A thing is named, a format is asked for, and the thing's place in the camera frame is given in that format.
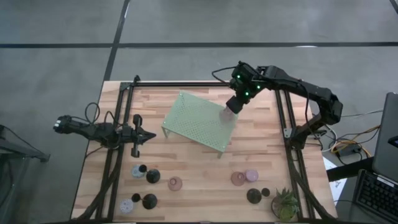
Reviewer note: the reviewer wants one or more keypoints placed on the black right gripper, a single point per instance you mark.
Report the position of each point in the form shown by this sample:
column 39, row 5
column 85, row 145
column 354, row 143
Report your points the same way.
column 236, row 104

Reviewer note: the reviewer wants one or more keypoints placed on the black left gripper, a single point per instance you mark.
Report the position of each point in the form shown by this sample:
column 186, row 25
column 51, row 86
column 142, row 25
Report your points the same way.
column 136, row 135

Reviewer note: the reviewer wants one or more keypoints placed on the pink glass candle holder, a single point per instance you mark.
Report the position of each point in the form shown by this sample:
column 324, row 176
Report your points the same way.
column 175, row 183
column 237, row 179
column 227, row 116

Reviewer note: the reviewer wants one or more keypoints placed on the blue patterned tealight bowl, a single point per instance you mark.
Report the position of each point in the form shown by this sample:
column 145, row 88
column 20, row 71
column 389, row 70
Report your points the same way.
column 134, row 172

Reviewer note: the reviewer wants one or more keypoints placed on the black tall candlestick holder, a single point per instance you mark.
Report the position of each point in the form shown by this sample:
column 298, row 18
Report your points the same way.
column 150, row 201
column 153, row 176
column 254, row 196

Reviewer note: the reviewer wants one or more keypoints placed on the white dotted tealight bowl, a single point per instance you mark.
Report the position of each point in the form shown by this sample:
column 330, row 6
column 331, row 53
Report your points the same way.
column 126, row 206

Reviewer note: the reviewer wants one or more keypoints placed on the pink speckled tealight bowl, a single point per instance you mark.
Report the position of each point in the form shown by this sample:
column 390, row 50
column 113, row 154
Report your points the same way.
column 251, row 175

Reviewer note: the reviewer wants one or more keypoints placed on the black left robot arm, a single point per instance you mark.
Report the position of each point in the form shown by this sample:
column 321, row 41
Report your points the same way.
column 93, row 132

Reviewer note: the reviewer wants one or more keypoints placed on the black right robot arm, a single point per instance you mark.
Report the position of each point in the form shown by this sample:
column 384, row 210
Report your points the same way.
column 311, row 90

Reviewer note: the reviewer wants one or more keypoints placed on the green perforated metal shelf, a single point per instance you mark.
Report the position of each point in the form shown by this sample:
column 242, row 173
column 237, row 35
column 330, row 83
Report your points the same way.
column 192, row 121

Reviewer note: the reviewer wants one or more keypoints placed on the potted green succulent plant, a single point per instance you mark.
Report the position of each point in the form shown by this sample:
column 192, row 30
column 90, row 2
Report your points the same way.
column 285, row 205

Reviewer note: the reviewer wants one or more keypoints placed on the black power adapter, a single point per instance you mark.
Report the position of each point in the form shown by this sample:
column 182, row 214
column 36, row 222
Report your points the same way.
column 348, row 151

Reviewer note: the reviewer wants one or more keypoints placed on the black side table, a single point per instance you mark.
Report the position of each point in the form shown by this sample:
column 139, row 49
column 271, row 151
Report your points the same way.
column 25, row 152

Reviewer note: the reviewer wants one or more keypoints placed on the black desk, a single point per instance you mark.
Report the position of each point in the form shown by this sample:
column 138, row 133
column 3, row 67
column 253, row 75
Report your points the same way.
column 348, row 169

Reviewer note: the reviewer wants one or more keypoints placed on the white paper sheet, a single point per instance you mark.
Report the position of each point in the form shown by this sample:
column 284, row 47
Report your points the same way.
column 339, row 186

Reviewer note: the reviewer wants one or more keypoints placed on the grey laptop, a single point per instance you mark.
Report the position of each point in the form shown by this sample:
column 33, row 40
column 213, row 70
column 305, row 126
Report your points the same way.
column 387, row 137

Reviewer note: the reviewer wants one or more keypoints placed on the black keyboard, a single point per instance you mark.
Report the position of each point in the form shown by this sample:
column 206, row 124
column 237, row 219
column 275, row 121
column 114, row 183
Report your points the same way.
column 376, row 194

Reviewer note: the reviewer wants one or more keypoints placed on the black aluminium table frame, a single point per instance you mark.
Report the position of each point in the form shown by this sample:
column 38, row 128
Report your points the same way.
column 186, row 84

